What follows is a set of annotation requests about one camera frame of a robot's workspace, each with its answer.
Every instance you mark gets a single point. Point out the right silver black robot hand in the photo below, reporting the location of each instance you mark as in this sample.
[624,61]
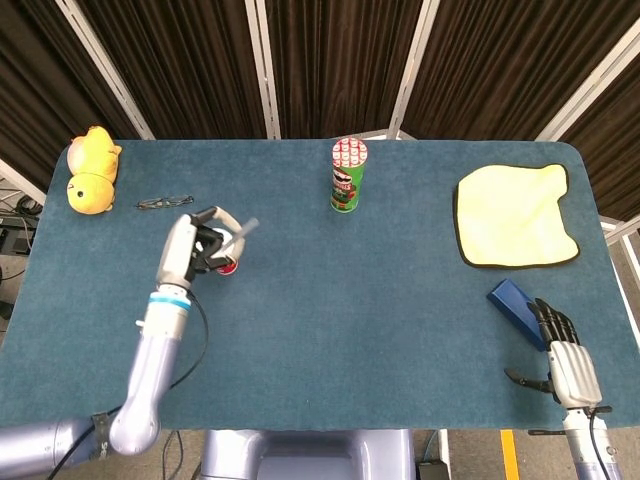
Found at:
[572,372]

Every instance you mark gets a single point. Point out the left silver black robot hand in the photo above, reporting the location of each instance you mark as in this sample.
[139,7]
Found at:
[175,255]

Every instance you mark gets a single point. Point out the transparent plastic straw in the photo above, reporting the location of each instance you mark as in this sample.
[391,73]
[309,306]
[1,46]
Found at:
[247,229]

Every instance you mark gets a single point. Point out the left lavender robot arm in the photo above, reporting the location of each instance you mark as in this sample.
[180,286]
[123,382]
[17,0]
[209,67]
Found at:
[150,360]

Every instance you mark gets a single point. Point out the right lavender robot arm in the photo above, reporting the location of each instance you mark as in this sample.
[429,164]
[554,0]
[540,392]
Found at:
[597,450]

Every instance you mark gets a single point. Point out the red cup with white lid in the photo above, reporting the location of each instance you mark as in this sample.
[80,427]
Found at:
[229,269]

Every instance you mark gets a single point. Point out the black-framed eyeglasses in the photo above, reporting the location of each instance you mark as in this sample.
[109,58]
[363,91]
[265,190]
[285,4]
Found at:
[175,201]

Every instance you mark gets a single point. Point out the blue rectangular box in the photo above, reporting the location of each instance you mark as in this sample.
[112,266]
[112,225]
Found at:
[510,302]

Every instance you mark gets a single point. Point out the yellow plush duck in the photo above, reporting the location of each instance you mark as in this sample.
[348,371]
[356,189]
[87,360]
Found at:
[92,190]

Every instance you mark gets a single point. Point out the yellow cloth with black edge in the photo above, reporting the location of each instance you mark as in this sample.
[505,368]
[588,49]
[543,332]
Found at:
[515,215]

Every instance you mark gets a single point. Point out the green Pringles can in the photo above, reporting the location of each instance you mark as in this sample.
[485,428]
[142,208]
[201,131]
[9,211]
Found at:
[347,185]

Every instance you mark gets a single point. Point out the blue felt table cover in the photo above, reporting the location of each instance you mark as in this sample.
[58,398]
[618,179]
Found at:
[350,325]

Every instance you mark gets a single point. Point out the dark curtain partition panel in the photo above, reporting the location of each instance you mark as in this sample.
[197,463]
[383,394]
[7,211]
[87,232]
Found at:
[30,75]
[340,65]
[620,150]
[500,65]
[190,65]

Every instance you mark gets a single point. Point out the lavender robot torso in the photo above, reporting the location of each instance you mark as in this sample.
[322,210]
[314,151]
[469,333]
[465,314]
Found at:
[305,455]

